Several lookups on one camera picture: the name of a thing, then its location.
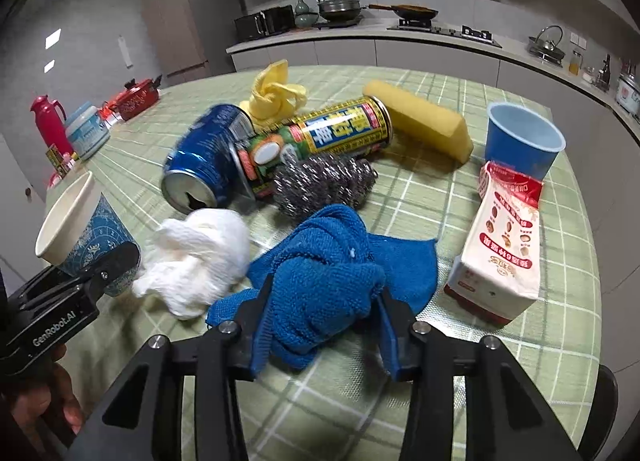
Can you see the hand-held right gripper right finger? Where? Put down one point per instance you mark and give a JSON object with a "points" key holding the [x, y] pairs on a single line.
{"points": [[392, 351]]}

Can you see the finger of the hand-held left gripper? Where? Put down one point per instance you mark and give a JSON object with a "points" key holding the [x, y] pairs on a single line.
{"points": [[30, 285], [117, 266]]}

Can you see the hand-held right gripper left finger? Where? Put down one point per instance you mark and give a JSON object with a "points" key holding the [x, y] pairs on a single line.
{"points": [[245, 321]]}

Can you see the blue patterned paper cup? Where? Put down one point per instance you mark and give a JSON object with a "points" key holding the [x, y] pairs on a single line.
{"points": [[100, 231]]}

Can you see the blue microfibre cloth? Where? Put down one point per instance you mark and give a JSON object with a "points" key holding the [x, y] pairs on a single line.
{"points": [[325, 281]]}

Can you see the steel wool scrubber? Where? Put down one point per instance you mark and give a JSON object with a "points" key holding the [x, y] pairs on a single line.
{"points": [[320, 181]]}

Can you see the plain blue cup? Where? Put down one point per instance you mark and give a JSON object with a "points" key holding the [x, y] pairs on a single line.
{"points": [[520, 156]]}

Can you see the person's left hand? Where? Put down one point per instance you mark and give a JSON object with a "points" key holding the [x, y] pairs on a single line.
{"points": [[50, 391]]}

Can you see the crumpled white tissue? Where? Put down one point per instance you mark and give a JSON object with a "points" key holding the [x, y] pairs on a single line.
{"points": [[200, 251]]}

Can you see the small yellow black boxes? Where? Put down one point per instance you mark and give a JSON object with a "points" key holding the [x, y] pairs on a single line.
{"points": [[60, 161]]}

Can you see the white blue tub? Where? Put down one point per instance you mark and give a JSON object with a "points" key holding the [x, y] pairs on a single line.
{"points": [[87, 133]]}

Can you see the red white food packet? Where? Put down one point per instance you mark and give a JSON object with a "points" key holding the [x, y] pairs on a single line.
{"points": [[500, 251]]}

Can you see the crushed blue drink can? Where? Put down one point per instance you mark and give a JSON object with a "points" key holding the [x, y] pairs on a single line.
{"points": [[210, 151]]}

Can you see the green plaid tablecloth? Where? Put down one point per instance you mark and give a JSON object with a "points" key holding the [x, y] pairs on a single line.
{"points": [[415, 201]]}

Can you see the red thermos jug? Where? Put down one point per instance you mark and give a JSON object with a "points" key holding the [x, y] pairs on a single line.
{"points": [[47, 126]]}

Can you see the red cooking pot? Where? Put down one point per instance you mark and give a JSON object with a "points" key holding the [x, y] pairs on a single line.
{"points": [[135, 98]]}

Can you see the black chair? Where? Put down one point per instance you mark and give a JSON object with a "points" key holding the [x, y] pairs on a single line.
{"points": [[605, 411]]}

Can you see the yellow sponge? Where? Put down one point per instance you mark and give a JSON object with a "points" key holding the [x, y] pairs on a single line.
{"points": [[420, 121]]}

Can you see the yellow cloth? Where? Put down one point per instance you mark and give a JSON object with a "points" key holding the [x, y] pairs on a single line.
{"points": [[272, 91]]}

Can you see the brown refrigerator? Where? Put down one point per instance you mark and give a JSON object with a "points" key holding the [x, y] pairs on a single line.
{"points": [[175, 26]]}

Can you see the black toaster oven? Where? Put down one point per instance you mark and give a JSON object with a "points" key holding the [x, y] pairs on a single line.
{"points": [[265, 23]]}

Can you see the black gas stove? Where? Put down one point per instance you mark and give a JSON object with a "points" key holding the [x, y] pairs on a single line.
{"points": [[450, 32]]}

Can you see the grey lidded pan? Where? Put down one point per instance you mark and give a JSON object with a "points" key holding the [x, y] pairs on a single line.
{"points": [[340, 8]]}

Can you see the small seasoning jar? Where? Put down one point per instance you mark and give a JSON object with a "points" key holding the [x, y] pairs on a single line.
{"points": [[590, 75]]}

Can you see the yellow oil bottle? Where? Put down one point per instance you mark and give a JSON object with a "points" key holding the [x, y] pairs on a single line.
{"points": [[576, 65]]}

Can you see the dark sauce bottle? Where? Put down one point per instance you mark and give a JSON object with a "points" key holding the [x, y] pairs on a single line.
{"points": [[605, 73]]}

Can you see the white rice cooker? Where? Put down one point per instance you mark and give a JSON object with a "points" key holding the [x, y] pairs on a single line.
{"points": [[629, 93]]}

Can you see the white wall panel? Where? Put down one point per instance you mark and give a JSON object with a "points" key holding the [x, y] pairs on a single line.
{"points": [[125, 52]]}

